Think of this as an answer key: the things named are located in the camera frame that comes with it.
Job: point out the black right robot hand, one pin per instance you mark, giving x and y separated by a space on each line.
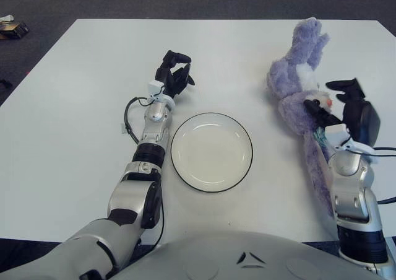
365 119

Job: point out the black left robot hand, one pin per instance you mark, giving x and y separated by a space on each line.
176 81

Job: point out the purple plush bunny doll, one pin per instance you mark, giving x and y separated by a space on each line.
290 75

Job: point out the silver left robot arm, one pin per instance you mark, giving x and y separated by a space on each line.
130 196

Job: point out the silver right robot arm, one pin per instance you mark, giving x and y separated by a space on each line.
352 193

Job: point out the white plate with black rim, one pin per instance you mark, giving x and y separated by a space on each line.
213 153

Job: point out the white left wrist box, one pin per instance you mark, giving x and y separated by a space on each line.
155 86

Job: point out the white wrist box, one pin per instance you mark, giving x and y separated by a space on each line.
155 86
337 131

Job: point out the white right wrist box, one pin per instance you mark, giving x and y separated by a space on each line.
337 131

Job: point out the black box on floor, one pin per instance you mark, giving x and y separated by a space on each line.
14 30

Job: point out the white crumpled floor object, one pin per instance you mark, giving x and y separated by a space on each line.
7 17

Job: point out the silver robot torso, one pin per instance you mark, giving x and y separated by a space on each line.
232 255

